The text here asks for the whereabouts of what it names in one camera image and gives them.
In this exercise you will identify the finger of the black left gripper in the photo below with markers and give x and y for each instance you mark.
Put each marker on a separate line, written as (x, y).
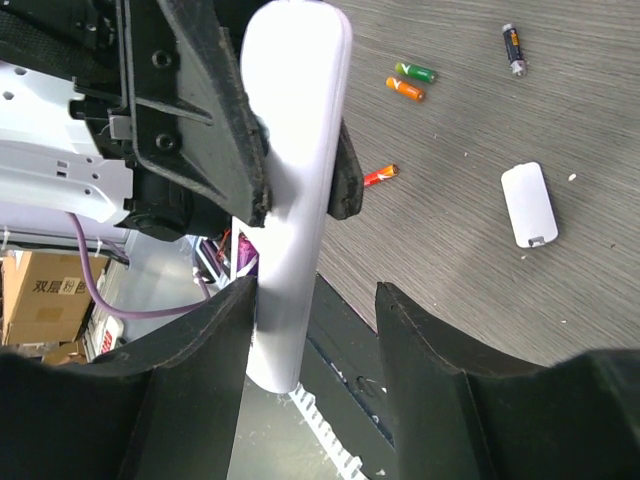
(346, 196)

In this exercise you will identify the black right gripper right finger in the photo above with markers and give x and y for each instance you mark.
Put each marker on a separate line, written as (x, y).
(464, 410)

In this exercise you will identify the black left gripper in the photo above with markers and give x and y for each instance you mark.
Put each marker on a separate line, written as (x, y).
(220, 154)

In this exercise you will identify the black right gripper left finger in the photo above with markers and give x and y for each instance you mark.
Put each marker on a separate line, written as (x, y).
(164, 406)

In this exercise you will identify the white remote control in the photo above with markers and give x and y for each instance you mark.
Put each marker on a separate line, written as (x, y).
(294, 67)

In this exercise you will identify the purple blue battery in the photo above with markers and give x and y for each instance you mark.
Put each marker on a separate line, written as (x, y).
(248, 257)

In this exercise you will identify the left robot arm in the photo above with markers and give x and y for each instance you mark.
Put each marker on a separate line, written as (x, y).
(157, 85)

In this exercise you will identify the red orange battery near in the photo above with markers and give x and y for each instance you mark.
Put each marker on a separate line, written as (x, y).
(385, 173)

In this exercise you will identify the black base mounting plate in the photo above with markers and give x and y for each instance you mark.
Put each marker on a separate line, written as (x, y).
(342, 368)

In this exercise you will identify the green battery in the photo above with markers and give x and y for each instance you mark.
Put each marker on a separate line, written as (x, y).
(416, 72)

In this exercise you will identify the cardboard box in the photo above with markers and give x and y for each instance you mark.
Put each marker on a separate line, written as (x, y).
(45, 302)

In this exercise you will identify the black white battery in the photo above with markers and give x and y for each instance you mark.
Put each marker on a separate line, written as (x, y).
(517, 63)

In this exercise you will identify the white slotted cable duct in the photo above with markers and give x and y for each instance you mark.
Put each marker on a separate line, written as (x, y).
(348, 466)

